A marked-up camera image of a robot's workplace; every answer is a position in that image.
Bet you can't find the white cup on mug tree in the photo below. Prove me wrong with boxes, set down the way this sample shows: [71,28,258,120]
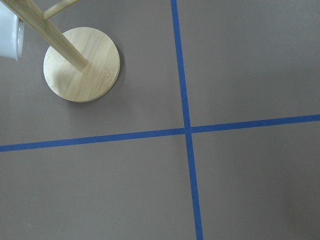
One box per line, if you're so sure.
[0,2,25,61]

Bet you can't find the wooden mug tree stand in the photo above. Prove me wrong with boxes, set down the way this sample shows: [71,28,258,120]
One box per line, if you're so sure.
[3,0,121,103]

